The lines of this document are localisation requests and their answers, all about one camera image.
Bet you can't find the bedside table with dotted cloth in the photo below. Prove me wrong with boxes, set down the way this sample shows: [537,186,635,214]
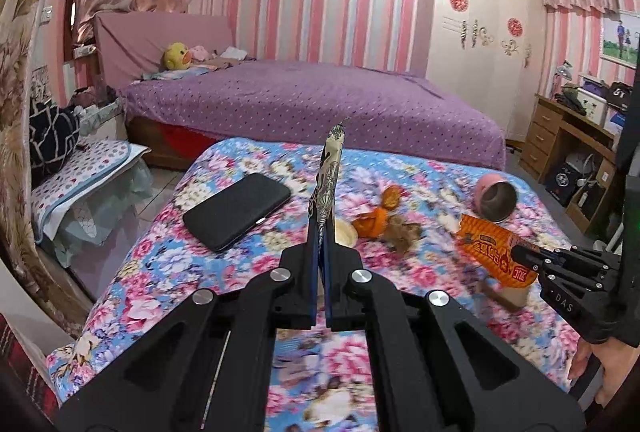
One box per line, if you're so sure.
[30,139,153,268]

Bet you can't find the black white patterned bag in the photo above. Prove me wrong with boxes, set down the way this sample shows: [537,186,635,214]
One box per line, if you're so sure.
[29,104,81,175]

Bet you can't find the small beige round scrap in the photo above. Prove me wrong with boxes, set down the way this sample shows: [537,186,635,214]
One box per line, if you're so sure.
[334,218,358,247]

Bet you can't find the person's right hand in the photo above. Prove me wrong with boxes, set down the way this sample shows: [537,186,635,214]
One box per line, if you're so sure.
[569,339,640,408]

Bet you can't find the bed with purple dotted cover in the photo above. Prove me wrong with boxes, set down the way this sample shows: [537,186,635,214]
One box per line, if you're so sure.
[120,59,508,173]

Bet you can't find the pink covered headboard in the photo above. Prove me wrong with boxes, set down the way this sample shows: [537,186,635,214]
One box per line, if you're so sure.
[92,9,236,88]

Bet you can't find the dark hanging clothes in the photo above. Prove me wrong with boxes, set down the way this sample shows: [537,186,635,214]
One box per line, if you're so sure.
[612,82,640,273]

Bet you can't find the white wardrobe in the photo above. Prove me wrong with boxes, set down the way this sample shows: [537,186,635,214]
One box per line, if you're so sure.
[415,0,548,145]

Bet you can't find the black bag with white print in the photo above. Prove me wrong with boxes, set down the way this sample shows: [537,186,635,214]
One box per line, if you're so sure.
[607,82,633,105]

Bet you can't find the small white fan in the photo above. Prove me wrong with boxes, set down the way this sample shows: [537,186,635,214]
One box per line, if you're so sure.
[565,152,596,183]

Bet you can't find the small framed couple photo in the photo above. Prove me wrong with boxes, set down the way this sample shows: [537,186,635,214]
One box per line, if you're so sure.
[599,9,640,68]

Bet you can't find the white storage box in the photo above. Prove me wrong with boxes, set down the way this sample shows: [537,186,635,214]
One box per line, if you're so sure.
[575,87,611,125]

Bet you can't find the orange snack bag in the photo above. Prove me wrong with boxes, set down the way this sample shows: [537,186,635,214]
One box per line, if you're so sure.
[457,213,541,288]

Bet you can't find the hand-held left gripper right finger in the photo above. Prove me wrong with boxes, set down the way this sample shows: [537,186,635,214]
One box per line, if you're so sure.
[322,232,586,432]

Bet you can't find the desk lamp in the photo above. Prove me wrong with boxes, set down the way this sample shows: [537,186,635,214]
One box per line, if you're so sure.
[549,60,573,100]

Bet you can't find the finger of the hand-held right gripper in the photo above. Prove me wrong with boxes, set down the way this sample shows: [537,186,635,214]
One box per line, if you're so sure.
[510,244,621,270]
[537,264,615,289]

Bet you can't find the black smartphone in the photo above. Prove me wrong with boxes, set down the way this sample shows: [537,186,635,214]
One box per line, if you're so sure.
[182,173,292,253]

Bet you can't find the red plaid cloth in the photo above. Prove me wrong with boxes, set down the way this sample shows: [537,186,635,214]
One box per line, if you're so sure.
[0,312,61,413]

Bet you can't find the pink cup with steel lining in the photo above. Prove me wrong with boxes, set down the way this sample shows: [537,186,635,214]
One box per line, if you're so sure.
[474,174,518,223]

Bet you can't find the wooden board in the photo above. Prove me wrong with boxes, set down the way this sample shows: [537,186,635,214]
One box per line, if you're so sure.
[477,279,531,312]

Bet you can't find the yellow duck plush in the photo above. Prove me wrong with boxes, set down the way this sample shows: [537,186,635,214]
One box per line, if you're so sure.
[162,43,193,71]

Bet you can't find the beige floral curtain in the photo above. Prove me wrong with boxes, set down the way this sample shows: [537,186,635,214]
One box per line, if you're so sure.
[0,0,93,328]

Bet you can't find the black shopping bag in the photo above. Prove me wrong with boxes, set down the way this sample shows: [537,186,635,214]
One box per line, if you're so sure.
[545,159,581,208]

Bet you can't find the beige printed snack wrapper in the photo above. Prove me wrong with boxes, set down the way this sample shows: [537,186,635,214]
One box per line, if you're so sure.
[307,119,347,263]

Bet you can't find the wooden desk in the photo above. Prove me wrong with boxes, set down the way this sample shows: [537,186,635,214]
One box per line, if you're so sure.
[520,94,623,235]

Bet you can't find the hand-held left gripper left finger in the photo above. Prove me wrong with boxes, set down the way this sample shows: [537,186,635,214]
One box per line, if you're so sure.
[54,212,326,432]

